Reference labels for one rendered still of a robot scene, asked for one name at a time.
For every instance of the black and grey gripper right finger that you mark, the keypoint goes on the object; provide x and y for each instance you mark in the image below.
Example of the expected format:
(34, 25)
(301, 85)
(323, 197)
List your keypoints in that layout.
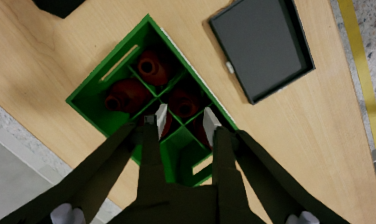
(283, 198)

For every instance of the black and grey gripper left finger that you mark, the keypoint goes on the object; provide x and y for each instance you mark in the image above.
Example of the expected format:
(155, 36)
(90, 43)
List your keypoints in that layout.
(78, 197)

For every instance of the green bottle crate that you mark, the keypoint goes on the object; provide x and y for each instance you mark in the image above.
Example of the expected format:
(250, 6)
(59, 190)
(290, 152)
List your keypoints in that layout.
(180, 149)

